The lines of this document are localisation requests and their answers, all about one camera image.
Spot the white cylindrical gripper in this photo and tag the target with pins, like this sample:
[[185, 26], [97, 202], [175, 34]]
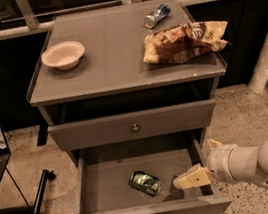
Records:
[[220, 162]]

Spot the green soda can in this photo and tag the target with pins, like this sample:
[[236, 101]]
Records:
[[145, 183]]

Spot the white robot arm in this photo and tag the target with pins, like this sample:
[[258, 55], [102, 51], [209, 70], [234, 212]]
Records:
[[249, 164]]

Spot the grey top drawer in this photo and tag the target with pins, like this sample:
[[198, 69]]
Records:
[[135, 125]]

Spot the grey open middle drawer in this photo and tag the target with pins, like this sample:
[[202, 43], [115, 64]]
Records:
[[103, 186]]

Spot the grey drawer cabinet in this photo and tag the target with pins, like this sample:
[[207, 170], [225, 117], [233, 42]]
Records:
[[111, 78]]

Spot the blue silver soda can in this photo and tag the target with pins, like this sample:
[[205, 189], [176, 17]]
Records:
[[156, 16]]

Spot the brown chip bag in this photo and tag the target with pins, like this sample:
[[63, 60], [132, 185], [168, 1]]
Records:
[[181, 43]]

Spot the white bowl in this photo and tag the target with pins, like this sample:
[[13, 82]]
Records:
[[63, 56]]

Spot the black stand leg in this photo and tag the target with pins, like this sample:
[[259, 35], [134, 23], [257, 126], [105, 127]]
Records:
[[45, 176]]

